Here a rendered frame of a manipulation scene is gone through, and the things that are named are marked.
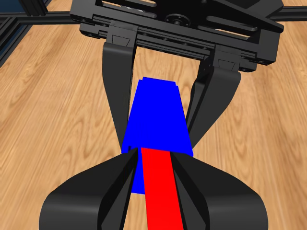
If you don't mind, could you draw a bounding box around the blue hollow socket block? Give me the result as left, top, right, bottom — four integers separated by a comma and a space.
121, 76, 194, 195

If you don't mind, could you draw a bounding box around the black table frame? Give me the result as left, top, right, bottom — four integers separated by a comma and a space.
0, 0, 307, 68

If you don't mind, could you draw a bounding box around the thin red peg bar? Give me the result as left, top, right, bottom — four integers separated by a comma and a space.
141, 147, 185, 230

